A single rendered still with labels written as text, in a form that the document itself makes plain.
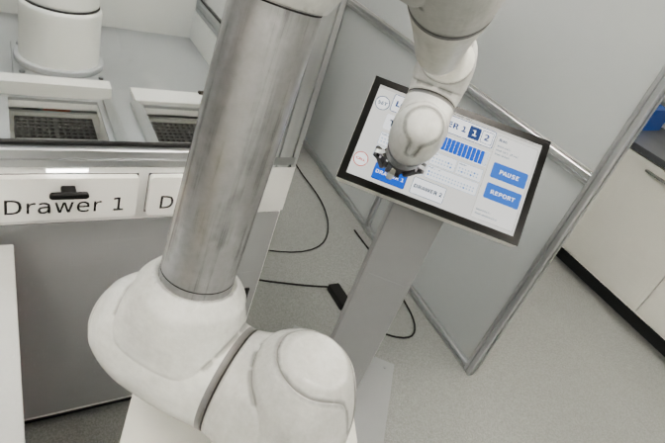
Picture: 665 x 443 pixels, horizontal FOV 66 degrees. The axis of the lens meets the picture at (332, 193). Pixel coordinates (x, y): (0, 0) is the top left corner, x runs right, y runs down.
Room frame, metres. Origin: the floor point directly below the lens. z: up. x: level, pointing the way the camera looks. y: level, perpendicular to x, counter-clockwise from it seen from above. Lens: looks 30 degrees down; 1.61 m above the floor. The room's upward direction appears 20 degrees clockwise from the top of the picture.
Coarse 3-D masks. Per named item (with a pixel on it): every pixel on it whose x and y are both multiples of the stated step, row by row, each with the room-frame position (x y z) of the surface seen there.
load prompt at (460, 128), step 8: (400, 96) 1.39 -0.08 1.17; (392, 104) 1.37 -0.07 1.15; (400, 104) 1.38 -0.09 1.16; (456, 120) 1.38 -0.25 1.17; (464, 120) 1.39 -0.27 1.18; (448, 128) 1.36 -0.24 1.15; (456, 128) 1.37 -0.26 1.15; (464, 128) 1.37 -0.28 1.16; (472, 128) 1.38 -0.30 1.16; (480, 128) 1.38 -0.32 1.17; (464, 136) 1.36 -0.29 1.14; (472, 136) 1.36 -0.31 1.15; (480, 136) 1.37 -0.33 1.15; (488, 136) 1.37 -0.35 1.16; (480, 144) 1.35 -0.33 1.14; (488, 144) 1.36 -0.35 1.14
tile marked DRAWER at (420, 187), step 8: (416, 176) 1.26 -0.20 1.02; (416, 184) 1.25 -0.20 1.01; (424, 184) 1.25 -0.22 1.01; (432, 184) 1.26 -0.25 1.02; (416, 192) 1.23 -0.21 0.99; (424, 192) 1.24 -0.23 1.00; (432, 192) 1.24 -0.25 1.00; (440, 192) 1.25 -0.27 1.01; (432, 200) 1.23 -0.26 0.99; (440, 200) 1.23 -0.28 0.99
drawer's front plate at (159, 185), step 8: (152, 176) 0.97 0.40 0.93; (160, 176) 0.98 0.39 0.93; (168, 176) 0.99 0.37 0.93; (176, 176) 1.00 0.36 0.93; (152, 184) 0.97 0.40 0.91; (160, 184) 0.98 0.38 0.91; (168, 184) 0.99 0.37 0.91; (176, 184) 1.00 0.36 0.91; (152, 192) 0.97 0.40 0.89; (160, 192) 0.98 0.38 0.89; (168, 192) 0.99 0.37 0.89; (176, 192) 1.00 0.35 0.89; (152, 200) 0.97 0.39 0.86; (168, 200) 0.99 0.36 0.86; (144, 208) 0.98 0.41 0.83; (152, 208) 0.97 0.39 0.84; (168, 208) 1.00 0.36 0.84
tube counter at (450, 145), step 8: (448, 136) 1.35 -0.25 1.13; (448, 144) 1.33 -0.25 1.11; (456, 144) 1.34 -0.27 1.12; (464, 144) 1.34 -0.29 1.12; (448, 152) 1.32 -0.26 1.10; (456, 152) 1.32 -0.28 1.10; (464, 152) 1.33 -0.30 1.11; (472, 152) 1.33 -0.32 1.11; (480, 152) 1.34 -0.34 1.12; (488, 152) 1.34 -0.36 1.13; (472, 160) 1.32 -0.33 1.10; (480, 160) 1.32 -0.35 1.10
